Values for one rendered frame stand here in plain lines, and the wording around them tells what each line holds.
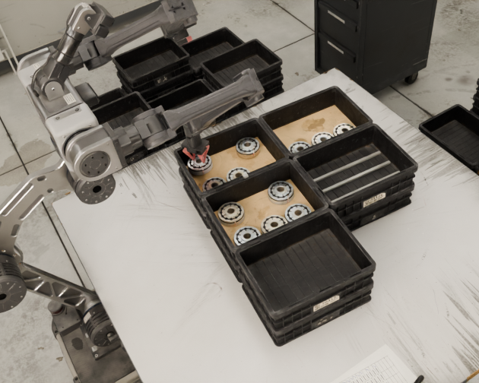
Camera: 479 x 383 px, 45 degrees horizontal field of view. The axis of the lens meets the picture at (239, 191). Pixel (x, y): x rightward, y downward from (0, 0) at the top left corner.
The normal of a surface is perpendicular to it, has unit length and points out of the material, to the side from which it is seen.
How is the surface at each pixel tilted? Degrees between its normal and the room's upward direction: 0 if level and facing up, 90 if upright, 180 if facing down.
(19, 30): 90
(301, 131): 0
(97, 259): 0
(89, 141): 0
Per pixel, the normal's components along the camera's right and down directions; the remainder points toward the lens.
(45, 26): 0.51, 0.60
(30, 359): -0.11, -0.66
